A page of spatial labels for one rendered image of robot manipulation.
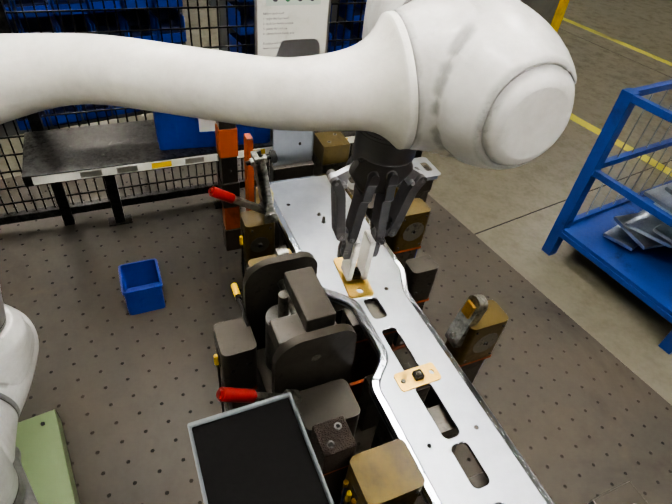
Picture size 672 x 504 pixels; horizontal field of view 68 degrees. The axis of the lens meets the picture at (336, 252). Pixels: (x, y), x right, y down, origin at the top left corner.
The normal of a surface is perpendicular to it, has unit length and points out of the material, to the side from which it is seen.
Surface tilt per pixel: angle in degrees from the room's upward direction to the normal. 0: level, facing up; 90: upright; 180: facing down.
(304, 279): 0
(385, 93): 79
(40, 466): 2
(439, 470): 0
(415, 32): 36
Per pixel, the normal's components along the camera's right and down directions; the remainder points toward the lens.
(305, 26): 0.39, 0.65
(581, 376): 0.10, -0.73
